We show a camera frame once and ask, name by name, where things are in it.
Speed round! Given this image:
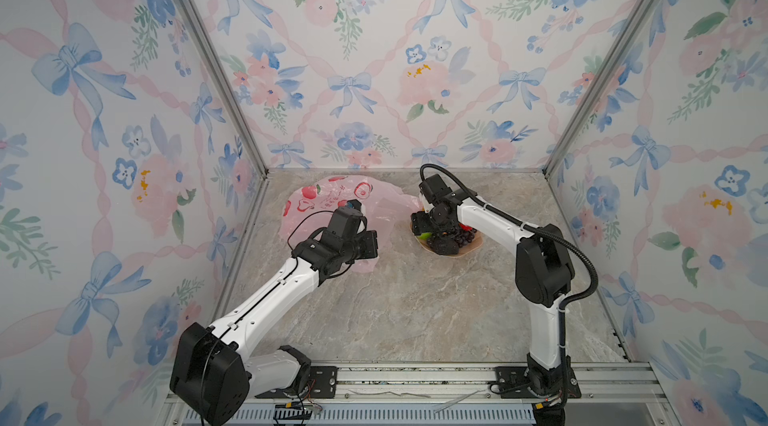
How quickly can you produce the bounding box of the purple grape bunch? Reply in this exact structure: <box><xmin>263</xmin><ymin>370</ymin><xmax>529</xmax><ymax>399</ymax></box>
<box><xmin>453</xmin><ymin>227</ymin><xmax>477</xmax><ymax>249</ymax></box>

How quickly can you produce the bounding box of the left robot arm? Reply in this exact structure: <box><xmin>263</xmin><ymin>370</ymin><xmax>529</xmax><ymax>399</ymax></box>
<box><xmin>170</xmin><ymin>200</ymin><xmax>378</xmax><ymax>425</ymax></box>

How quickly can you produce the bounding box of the dark avocado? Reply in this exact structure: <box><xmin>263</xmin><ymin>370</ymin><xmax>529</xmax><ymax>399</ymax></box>
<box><xmin>426</xmin><ymin>236</ymin><xmax>460</xmax><ymax>256</ymax></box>

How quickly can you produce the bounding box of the pink plastic bag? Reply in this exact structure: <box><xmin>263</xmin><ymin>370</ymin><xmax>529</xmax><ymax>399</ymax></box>
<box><xmin>279</xmin><ymin>175</ymin><xmax>422</xmax><ymax>253</ymax></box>

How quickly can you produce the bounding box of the left corner aluminium post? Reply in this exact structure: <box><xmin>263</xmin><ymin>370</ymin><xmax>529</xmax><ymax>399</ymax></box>
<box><xmin>174</xmin><ymin>0</ymin><xmax>268</xmax><ymax>180</ymax></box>

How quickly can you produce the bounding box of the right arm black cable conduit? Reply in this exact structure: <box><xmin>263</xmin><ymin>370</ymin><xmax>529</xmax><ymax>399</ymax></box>
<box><xmin>418</xmin><ymin>163</ymin><xmax>600</xmax><ymax>415</ymax></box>

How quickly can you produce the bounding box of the pink fruit plate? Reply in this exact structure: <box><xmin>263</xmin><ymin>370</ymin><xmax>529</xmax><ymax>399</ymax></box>
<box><xmin>410</xmin><ymin>211</ymin><xmax>483</xmax><ymax>257</ymax></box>

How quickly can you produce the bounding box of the corner aluminium post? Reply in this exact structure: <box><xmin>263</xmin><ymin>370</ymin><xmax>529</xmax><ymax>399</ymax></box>
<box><xmin>174</xmin><ymin>0</ymin><xmax>268</xmax><ymax>180</ymax></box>
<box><xmin>543</xmin><ymin>0</ymin><xmax>660</xmax><ymax>180</ymax></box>

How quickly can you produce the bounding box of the right corner aluminium post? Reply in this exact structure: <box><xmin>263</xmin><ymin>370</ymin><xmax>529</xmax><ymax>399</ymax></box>
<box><xmin>543</xmin><ymin>0</ymin><xmax>660</xmax><ymax>180</ymax></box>

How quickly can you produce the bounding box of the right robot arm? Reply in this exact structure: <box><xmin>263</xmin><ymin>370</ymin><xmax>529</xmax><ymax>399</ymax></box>
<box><xmin>411</xmin><ymin>173</ymin><xmax>575</xmax><ymax>404</ymax></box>

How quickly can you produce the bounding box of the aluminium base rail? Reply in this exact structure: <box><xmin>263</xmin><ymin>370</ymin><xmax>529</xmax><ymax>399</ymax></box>
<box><xmin>158</xmin><ymin>361</ymin><xmax>679</xmax><ymax>426</ymax></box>

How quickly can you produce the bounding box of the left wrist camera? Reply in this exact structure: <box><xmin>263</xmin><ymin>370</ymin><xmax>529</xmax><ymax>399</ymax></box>
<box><xmin>345</xmin><ymin>200</ymin><xmax>364</xmax><ymax>214</ymax></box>

